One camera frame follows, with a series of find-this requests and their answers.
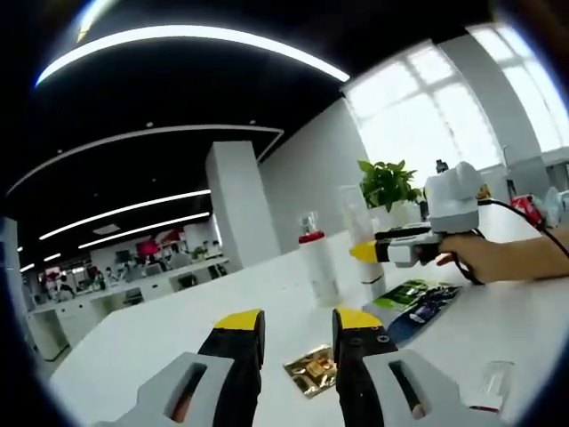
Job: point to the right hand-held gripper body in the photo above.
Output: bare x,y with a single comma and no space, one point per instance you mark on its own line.
453,200

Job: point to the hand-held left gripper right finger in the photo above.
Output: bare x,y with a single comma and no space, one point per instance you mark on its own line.
355,382

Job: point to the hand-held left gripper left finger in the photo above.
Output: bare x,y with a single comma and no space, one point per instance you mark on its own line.
231,378

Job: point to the tall white bottle clear cap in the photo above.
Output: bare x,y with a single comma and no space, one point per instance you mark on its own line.
371,273

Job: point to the white bottle with red cap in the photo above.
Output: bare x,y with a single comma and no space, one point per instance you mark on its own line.
320,276

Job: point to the small clear glass jar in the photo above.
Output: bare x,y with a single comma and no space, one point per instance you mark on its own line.
497,382

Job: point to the person's right hand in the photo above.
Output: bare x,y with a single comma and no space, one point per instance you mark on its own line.
475,258

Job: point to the green striped sachet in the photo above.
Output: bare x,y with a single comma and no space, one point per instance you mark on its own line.
400,295

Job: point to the gold foil sachet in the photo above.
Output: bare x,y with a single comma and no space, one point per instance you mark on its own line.
311,369

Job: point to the potted green plant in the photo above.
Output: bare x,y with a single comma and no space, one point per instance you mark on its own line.
387,182

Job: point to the blue silver sachet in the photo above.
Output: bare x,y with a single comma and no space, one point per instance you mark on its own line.
422,313

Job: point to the red snack packet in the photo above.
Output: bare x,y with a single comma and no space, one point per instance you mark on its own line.
529,211

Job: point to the bright window with blinds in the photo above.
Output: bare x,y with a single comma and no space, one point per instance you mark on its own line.
413,111
520,80

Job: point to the long white office counter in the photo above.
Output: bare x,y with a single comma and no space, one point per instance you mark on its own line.
111,302

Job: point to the white square pillar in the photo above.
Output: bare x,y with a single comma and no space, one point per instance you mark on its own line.
231,200

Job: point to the straight ceiling light strip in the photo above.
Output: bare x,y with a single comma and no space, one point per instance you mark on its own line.
146,229
133,209

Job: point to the long curved ceiling light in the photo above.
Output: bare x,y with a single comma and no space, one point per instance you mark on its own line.
178,35

